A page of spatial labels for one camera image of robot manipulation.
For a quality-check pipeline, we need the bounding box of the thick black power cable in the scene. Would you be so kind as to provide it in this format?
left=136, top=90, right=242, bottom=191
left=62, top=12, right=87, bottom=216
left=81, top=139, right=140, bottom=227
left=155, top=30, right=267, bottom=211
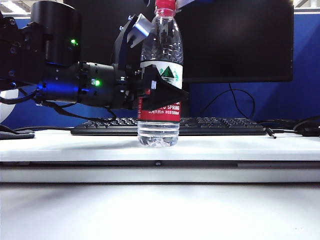
left=257, top=116, right=320, bottom=132

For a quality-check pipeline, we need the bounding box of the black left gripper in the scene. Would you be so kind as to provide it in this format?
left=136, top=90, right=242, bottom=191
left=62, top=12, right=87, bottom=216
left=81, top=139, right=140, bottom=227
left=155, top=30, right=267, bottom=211
left=114, top=64, right=190, bottom=111

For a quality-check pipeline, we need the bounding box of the grey table edge rail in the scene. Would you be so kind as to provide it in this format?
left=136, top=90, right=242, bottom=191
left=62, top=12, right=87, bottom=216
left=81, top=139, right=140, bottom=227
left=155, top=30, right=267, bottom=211
left=0, top=160, right=320, bottom=169

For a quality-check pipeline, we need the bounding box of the black barrel plug cable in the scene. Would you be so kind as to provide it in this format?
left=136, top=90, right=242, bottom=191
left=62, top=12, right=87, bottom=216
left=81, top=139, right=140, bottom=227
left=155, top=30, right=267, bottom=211
left=264, top=127, right=301, bottom=140

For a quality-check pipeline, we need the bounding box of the white rounded plastic housing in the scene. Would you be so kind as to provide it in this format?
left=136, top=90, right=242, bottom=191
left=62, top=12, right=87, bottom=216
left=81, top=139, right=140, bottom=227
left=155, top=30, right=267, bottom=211
left=0, top=89, right=20, bottom=124

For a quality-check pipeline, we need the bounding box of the black Logitech keyboard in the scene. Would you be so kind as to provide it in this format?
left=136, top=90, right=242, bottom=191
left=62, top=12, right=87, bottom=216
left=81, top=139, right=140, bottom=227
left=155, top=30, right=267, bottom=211
left=70, top=117, right=266, bottom=137

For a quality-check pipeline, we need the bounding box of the black flat pad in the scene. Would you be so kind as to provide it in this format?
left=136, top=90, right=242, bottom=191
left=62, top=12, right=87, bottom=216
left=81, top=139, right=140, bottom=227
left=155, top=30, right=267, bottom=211
left=0, top=124, right=35, bottom=140

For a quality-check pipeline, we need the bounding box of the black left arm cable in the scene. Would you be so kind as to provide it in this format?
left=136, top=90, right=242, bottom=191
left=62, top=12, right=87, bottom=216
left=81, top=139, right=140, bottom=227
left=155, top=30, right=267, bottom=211
left=37, top=99, right=117, bottom=120

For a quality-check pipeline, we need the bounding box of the red plastic bottle cap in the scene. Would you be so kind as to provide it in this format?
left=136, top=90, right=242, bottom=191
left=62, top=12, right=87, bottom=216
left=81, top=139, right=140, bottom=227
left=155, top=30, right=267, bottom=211
left=154, top=0, right=177, bottom=9

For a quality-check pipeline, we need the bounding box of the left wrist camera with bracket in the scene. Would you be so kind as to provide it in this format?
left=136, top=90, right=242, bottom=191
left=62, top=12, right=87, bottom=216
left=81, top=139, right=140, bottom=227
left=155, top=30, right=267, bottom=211
left=113, top=13, right=155, bottom=73

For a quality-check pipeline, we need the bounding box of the clear water bottle red label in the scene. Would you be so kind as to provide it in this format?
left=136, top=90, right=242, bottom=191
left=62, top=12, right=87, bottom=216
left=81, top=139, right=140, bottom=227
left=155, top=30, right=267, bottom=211
left=136, top=7, right=185, bottom=148

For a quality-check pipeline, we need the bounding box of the thin black monitor cable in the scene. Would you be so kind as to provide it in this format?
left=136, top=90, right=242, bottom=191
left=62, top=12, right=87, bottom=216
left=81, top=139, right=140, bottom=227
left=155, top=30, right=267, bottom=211
left=197, top=83, right=256, bottom=120

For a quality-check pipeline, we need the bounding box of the thin black keyboard cable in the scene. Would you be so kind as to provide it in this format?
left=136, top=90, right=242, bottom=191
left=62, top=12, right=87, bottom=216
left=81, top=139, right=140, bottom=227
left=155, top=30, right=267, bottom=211
left=14, top=126, right=73, bottom=133

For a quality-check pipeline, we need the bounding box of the black ASUS monitor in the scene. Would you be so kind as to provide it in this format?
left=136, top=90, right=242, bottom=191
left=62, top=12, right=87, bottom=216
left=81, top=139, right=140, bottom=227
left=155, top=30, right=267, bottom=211
left=62, top=0, right=294, bottom=118

